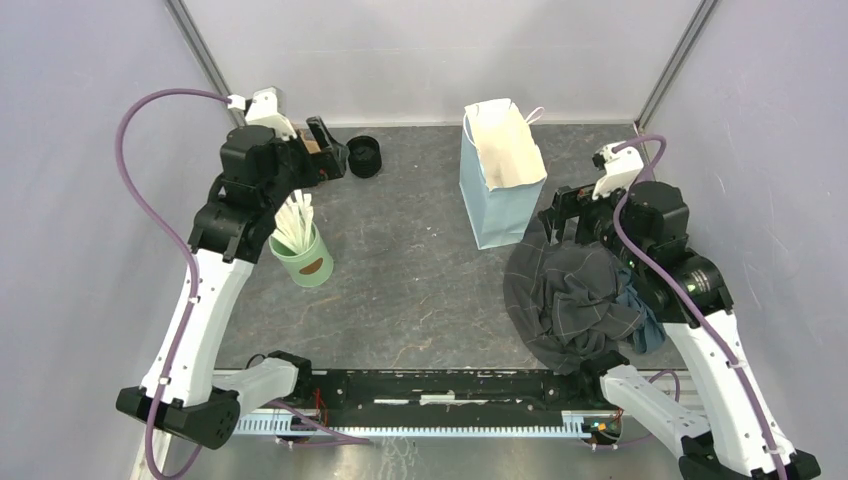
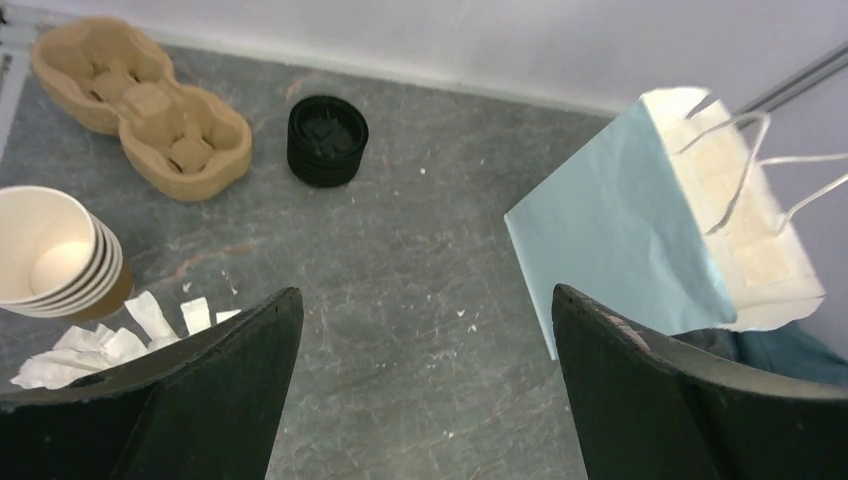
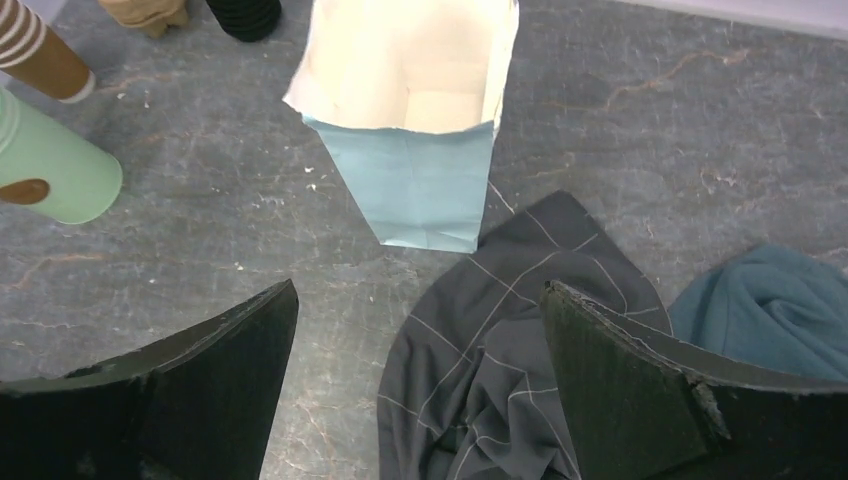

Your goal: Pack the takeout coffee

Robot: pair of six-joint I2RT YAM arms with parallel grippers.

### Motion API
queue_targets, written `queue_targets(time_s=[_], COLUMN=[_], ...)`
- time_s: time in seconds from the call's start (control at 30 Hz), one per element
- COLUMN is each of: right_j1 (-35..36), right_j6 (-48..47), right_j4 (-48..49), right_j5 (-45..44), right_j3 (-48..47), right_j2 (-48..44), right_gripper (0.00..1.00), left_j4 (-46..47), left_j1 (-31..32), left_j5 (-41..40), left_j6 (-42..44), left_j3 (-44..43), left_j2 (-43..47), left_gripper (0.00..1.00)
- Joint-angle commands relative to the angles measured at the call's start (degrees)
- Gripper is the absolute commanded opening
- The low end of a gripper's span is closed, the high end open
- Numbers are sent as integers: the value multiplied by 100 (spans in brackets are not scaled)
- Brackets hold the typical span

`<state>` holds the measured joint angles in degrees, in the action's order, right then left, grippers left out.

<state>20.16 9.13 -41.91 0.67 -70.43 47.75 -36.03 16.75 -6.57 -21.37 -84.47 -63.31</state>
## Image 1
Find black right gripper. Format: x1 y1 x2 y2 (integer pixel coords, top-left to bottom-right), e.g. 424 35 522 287
538 172 648 269

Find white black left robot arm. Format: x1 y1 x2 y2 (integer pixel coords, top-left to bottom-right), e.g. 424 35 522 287
116 116 347 450

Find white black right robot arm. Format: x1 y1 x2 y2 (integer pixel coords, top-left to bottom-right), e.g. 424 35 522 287
539 181 821 479

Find brown pulp cup carriers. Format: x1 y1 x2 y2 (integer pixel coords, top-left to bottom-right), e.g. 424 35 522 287
298 130 321 154

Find stack of black lids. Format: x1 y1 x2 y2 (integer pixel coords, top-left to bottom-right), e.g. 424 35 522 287
346 135 383 179

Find light blue paper bag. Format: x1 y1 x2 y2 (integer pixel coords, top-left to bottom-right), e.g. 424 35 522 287
459 98 547 250

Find dark grey checked cloth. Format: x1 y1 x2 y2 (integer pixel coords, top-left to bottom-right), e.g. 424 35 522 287
503 219 637 375

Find white stir sticks bundle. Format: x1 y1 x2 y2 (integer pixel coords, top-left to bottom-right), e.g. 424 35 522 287
271 189 315 255

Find green cup holder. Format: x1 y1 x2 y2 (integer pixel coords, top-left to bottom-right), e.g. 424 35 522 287
268 224 334 288

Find teal blue cloth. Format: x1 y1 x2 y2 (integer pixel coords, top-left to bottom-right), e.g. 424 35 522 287
615 267 667 355

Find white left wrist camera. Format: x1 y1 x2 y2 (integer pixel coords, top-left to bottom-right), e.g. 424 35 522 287
227 86 298 141

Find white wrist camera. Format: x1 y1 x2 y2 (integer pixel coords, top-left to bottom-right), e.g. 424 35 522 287
227 86 298 141
592 142 644 200

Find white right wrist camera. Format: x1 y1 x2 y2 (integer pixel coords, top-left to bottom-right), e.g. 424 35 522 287
592 142 644 200

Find white slotted cable duct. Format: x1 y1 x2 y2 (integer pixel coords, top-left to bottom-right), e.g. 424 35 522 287
233 409 591 440

